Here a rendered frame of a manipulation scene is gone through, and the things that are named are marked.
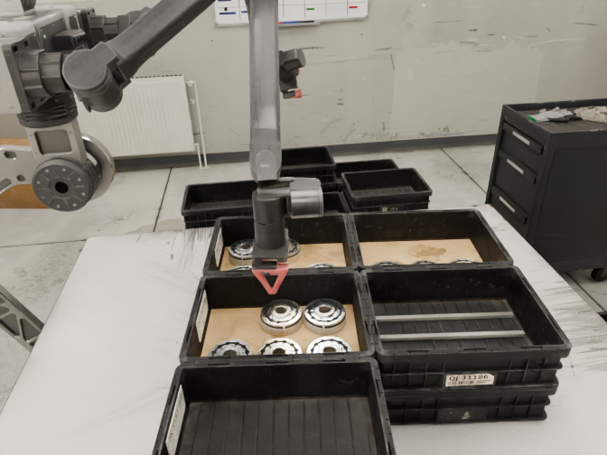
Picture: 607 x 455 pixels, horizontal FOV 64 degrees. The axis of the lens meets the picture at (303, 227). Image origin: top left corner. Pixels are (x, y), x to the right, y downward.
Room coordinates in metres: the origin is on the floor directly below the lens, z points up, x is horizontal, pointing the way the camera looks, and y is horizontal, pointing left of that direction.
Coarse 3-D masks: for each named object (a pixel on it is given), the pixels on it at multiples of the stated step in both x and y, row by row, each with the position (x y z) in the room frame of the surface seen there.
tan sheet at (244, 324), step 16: (224, 320) 0.94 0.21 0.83; (240, 320) 0.94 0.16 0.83; (256, 320) 0.94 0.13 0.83; (352, 320) 0.93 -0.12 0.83; (208, 336) 0.89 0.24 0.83; (224, 336) 0.89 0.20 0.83; (240, 336) 0.89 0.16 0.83; (256, 336) 0.88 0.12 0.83; (272, 336) 0.88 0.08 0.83; (288, 336) 0.88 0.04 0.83; (304, 336) 0.88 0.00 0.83; (320, 336) 0.88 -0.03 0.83; (336, 336) 0.88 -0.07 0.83; (352, 336) 0.87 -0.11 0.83; (208, 352) 0.84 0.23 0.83; (256, 352) 0.83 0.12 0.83; (304, 352) 0.83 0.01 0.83
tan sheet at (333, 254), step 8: (304, 248) 1.27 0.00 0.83; (312, 248) 1.27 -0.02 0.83; (320, 248) 1.27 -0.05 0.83; (328, 248) 1.26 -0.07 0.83; (336, 248) 1.26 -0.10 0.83; (224, 256) 1.24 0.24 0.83; (304, 256) 1.22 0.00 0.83; (312, 256) 1.22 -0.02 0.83; (320, 256) 1.22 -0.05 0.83; (328, 256) 1.22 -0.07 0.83; (336, 256) 1.22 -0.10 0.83; (224, 264) 1.20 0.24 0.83; (232, 264) 1.20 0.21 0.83; (296, 264) 1.19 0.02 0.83; (304, 264) 1.18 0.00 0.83; (312, 264) 1.18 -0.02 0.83; (336, 264) 1.18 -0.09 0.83; (344, 264) 1.18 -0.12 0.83
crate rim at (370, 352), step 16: (288, 272) 1.01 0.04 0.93; (304, 272) 1.00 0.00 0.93; (320, 272) 1.00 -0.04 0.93; (336, 272) 1.00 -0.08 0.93; (352, 272) 1.00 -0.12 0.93; (192, 320) 0.83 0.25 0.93; (368, 320) 0.81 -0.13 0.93; (368, 336) 0.77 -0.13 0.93; (320, 352) 0.72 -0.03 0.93; (336, 352) 0.72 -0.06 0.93; (352, 352) 0.72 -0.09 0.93; (368, 352) 0.72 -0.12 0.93
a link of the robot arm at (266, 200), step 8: (256, 192) 0.80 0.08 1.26; (264, 192) 0.79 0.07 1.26; (272, 192) 0.79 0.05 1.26; (280, 192) 0.79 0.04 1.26; (288, 192) 0.79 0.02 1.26; (256, 200) 0.77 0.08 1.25; (264, 200) 0.76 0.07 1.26; (272, 200) 0.77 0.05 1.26; (280, 200) 0.78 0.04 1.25; (288, 200) 0.78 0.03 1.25; (256, 208) 0.77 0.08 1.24; (264, 208) 0.76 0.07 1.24; (272, 208) 0.77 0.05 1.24; (280, 208) 0.77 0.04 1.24; (288, 208) 0.78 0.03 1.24; (256, 216) 0.77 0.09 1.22; (264, 216) 0.76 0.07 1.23; (272, 216) 0.76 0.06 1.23; (280, 216) 0.77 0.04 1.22
